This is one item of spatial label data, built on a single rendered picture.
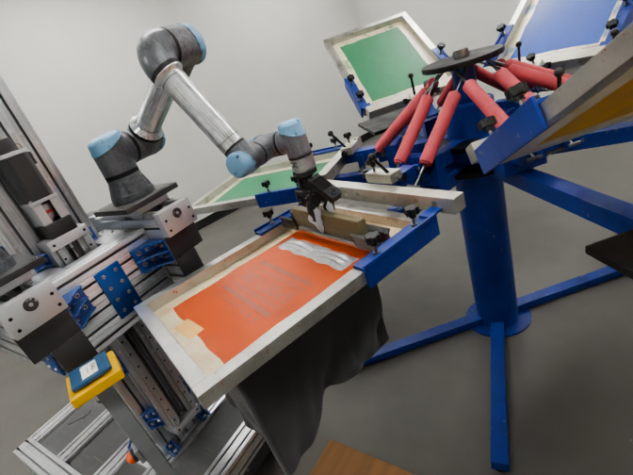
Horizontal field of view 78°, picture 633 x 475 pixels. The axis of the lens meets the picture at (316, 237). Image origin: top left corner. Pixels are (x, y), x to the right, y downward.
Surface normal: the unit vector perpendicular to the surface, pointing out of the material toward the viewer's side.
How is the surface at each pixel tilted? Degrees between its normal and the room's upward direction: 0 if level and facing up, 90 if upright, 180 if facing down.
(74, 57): 90
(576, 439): 0
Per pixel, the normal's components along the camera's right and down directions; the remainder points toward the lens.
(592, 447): -0.30, -0.86
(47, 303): 0.82, 0.00
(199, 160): 0.59, 0.17
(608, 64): -0.94, 0.33
